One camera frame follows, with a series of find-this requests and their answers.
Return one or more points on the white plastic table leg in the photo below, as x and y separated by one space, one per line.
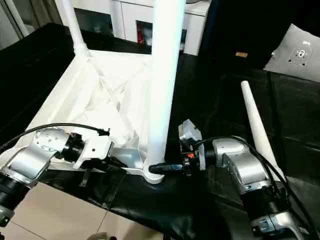
76 30
257 120
165 75

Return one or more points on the white plastic table top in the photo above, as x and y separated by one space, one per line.
75 87

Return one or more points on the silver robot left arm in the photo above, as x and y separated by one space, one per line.
27 160

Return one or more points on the red figurine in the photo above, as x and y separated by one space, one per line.
140 32

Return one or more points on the black furniture with gold label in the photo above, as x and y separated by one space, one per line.
250 25

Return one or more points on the grey padded backrest cushion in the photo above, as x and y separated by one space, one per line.
297 55

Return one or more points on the white glass-door cabinet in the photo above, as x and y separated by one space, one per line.
125 15

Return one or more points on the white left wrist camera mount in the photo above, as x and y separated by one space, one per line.
96 150

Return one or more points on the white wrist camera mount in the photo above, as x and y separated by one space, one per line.
190 131
96 150

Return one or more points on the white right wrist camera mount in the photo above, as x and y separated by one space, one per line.
190 131

